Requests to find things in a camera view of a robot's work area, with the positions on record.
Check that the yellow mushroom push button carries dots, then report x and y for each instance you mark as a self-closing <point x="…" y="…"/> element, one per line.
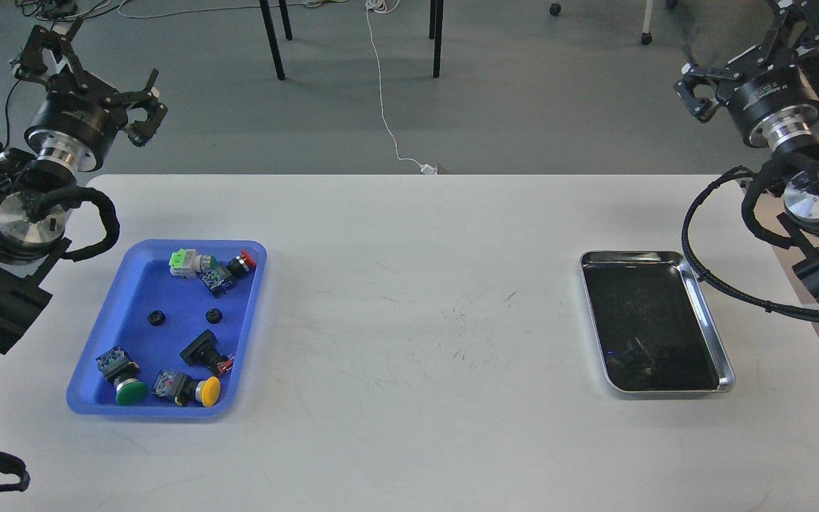
<point x="181" y="388"/>

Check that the black right gripper finger b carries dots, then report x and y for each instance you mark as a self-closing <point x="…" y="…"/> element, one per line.
<point x="793" y="34"/>

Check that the black table leg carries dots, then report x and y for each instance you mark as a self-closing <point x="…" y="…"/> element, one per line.
<point x="436" y="22"/>
<point x="269" y="28"/>

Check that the black push button switch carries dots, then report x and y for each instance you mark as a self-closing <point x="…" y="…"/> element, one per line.
<point x="202" y="351"/>

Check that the small black gear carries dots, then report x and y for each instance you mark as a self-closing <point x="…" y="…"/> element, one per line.
<point x="213" y="316"/>
<point x="156" y="318"/>

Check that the silver metal tray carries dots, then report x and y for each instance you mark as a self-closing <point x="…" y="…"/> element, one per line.
<point x="654" y="330"/>

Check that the green mushroom push button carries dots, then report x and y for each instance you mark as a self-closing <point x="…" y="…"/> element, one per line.
<point x="119" y="369"/>

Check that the black table leg right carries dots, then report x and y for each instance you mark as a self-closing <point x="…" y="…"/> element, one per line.
<point x="436" y="22"/>

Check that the red push button switch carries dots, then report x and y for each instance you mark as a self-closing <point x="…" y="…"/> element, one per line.
<point x="218" y="277"/>

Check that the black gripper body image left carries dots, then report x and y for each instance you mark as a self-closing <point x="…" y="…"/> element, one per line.
<point x="79" y="120"/>

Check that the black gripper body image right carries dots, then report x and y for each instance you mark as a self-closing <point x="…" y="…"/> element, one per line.
<point x="773" y="108"/>

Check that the black table leg left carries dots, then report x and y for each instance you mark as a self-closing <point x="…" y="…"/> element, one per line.
<point x="269" y="28"/>

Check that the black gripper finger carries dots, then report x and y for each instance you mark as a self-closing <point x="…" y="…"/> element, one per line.
<point x="141" y="131"/>
<point x="29" y="65"/>

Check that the green white push button switch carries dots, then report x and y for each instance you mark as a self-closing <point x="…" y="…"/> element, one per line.
<point x="189" y="264"/>

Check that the blue plastic tray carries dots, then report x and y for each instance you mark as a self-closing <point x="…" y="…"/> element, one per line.
<point x="143" y="284"/>

